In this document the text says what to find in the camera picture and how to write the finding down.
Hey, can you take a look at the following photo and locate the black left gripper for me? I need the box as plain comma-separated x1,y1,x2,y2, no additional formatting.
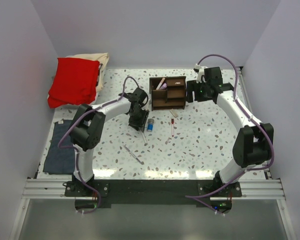
128,107,149,132

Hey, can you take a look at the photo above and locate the blue grey stamp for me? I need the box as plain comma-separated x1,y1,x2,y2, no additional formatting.
147,118,155,132

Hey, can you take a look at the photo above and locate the white pen peach cap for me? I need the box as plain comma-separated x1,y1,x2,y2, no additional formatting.
141,132,148,144

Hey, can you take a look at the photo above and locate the brown wooden desk organizer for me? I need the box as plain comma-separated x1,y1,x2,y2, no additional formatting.
149,76,187,111

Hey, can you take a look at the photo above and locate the red white marker pen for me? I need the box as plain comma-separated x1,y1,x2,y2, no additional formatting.
171,118,175,137

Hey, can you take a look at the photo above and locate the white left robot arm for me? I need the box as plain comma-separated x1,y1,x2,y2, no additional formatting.
69,87,149,196

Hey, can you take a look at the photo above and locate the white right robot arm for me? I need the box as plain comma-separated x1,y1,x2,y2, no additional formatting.
186,64,274,197

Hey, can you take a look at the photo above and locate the beige eraser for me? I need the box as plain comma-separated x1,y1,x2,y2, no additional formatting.
170,109,178,118

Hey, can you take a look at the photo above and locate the grey purple pen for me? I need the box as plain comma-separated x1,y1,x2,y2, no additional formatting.
123,145,144,165

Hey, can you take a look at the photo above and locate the beige folded cloth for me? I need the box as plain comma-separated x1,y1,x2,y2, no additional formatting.
67,52,110,93

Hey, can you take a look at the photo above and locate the red folded cloth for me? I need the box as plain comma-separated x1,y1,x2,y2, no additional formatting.
47,57,100,109

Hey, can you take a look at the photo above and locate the dark blue denim cloth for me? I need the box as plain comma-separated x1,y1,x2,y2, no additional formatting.
43,120,75,175

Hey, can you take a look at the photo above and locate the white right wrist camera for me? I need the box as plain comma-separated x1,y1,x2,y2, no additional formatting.
193,63,207,83

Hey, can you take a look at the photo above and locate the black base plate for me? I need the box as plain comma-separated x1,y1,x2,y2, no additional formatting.
62,178,243,213

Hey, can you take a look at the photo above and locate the aluminium rail frame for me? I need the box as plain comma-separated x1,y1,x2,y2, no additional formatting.
14,67,295,240

